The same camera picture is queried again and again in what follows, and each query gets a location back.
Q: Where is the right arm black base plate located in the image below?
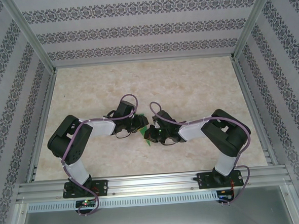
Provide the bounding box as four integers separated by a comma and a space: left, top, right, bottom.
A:
196, 169, 245, 190

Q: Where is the aluminium side rail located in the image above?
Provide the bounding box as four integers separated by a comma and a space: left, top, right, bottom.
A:
20, 68, 64, 183
231, 53, 279, 169

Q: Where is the slotted cable duct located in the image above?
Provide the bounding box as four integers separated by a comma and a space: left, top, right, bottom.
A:
26, 190, 219, 213

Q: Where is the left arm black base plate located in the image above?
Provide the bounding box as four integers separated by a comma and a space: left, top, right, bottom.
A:
63, 179, 109, 199

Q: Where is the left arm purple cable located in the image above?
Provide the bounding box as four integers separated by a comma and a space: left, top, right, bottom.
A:
57, 93, 146, 219

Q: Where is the aluminium mounting rail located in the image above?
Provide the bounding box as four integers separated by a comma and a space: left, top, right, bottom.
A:
15, 164, 293, 203

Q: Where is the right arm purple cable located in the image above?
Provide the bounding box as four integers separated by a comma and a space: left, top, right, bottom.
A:
148, 95, 256, 211

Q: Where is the aluminium frame post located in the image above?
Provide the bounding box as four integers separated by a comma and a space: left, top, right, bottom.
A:
227, 0, 281, 62
2, 0, 59, 77

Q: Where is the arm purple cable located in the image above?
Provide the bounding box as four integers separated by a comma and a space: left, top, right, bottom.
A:
148, 95, 256, 211
57, 93, 146, 219

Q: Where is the grey metal sheet panel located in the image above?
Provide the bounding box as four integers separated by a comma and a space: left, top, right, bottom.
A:
17, 196, 296, 224

